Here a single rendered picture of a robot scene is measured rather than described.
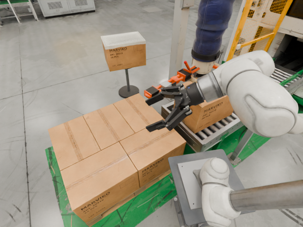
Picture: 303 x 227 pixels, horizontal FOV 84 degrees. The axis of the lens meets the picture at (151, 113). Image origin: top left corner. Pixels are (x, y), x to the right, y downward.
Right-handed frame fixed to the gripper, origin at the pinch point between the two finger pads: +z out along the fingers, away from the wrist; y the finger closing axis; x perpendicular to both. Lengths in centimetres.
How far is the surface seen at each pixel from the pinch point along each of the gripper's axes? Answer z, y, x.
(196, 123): 3, 65, -99
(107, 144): 91, 55, -66
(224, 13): -50, 78, -18
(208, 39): -35, 79, -29
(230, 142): -16, 88, -198
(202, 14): -38, 83, -13
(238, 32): -81, 177, -98
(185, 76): -10, 66, -41
